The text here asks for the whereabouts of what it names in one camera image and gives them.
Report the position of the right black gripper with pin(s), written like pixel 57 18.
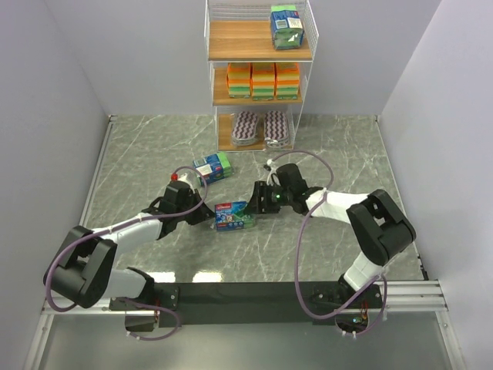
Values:
pixel 261 197

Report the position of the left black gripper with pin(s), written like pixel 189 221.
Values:
pixel 197 212

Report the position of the blue green sponge pack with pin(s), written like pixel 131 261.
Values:
pixel 286 27
pixel 214 167
pixel 231 216

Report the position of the purple wavy sponge pack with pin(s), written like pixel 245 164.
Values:
pixel 276 129
pixel 244 131

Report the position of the orange sponge pack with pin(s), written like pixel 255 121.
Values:
pixel 287 80
pixel 238 75
pixel 263 80

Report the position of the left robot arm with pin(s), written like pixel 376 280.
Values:
pixel 82 271

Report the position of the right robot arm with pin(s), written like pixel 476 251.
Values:
pixel 381 229

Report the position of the middle wooden shelf board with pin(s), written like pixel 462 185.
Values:
pixel 221 95

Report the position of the top wooden shelf board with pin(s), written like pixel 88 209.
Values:
pixel 250 41

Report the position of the black base beam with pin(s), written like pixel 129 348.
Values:
pixel 259 302

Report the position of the white wire shelf rack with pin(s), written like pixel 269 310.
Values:
pixel 260 10

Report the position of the right aluminium rail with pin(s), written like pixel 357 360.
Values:
pixel 400 286

